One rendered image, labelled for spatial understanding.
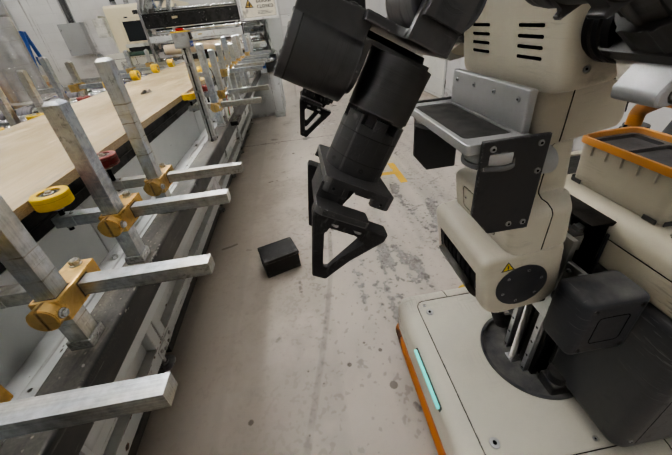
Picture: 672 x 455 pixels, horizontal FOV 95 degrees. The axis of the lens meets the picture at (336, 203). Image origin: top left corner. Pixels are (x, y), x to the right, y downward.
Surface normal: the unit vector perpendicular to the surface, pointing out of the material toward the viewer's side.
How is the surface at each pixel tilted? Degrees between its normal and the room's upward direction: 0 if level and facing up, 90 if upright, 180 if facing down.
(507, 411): 0
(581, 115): 90
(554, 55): 98
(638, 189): 92
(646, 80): 54
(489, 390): 0
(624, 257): 90
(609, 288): 0
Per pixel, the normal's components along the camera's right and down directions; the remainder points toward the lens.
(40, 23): 0.14, 0.50
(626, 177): -0.98, 0.18
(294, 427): -0.09, -0.85
